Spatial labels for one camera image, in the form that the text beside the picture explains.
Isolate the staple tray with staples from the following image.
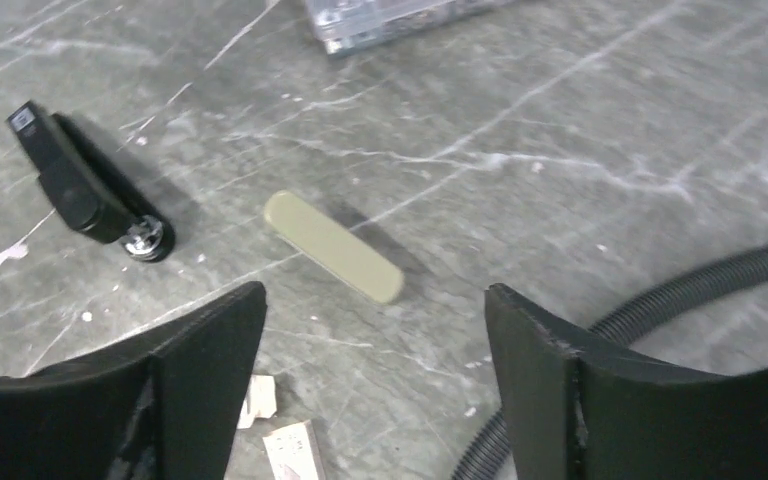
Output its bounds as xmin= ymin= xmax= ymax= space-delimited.
xmin=237 ymin=375 xmax=277 ymax=430

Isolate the clear plastic organizer box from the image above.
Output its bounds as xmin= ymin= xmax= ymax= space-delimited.
xmin=304 ymin=0 xmax=508 ymax=57

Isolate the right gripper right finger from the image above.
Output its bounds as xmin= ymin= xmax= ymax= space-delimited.
xmin=485 ymin=284 xmax=768 ymax=479

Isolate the black rubber hose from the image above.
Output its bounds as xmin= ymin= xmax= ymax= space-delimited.
xmin=451 ymin=235 xmax=768 ymax=480

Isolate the white staple box sleeve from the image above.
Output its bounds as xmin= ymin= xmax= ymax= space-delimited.
xmin=263 ymin=420 xmax=326 ymax=480

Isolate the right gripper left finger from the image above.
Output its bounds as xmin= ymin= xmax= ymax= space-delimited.
xmin=0 ymin=282 xmax=267 ymax=479

